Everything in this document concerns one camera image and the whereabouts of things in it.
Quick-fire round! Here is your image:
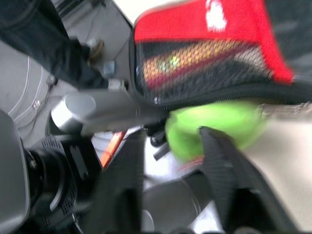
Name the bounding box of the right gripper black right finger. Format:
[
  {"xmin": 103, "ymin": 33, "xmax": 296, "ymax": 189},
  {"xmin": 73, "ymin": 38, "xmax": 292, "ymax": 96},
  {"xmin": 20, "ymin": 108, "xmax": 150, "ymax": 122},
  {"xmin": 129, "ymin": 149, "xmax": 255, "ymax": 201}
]
[{"xmin": 199, "ymin": 126, "xmax": 293, "ymax": 234}]

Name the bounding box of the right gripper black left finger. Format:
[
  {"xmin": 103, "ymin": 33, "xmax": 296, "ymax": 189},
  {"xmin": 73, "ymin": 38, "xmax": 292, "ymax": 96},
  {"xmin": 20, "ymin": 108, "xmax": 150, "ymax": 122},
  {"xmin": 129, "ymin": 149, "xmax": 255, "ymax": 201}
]
[{"xmin": 82, "ymin": 129, "xmax": 145, "ymax": 234}]

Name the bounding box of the black racket cover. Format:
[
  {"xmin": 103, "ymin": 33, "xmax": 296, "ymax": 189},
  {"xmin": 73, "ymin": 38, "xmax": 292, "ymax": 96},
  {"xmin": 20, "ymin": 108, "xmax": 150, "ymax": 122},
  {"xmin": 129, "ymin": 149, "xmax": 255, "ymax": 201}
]
[{"xmin": 128, "ymin": 0, "xmax": 312, "ymax": 110}]

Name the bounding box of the orange strip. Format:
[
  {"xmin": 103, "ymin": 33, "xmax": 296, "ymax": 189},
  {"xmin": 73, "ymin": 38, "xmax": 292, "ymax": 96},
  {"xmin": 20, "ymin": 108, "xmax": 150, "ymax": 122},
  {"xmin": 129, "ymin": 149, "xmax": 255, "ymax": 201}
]
[{"xmin": 100, "ymin": 131, "xmax": 128, "ymax": 169}]

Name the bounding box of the silver and black robot torso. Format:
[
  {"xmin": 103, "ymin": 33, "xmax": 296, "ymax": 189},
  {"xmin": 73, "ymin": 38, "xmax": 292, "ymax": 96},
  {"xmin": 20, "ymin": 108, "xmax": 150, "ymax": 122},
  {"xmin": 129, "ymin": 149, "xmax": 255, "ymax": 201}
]
[{"xmin": 0, "ymin": 109, "xmax": 215, "ymax": 234}]

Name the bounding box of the green ring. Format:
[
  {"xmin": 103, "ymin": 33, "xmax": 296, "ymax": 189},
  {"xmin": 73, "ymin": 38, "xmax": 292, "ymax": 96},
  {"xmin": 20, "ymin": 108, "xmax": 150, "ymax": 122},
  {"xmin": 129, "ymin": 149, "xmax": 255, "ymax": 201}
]
[{"xmin": 165, "ymin": 101, "xmax": 269, "ymax": 163}]

